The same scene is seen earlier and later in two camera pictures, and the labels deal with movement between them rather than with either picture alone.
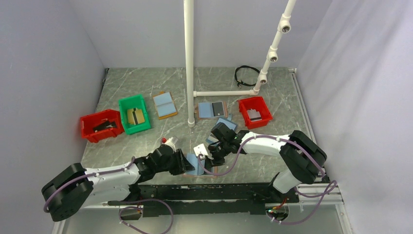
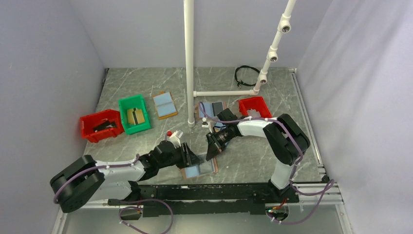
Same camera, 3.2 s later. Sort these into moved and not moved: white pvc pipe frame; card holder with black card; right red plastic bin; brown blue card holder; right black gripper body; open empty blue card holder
Moved: right black gripper body; brown blue card holder
Not moved: right red plastic bin; open empty blue card holder; card holder with black card; white pvc pipe frame
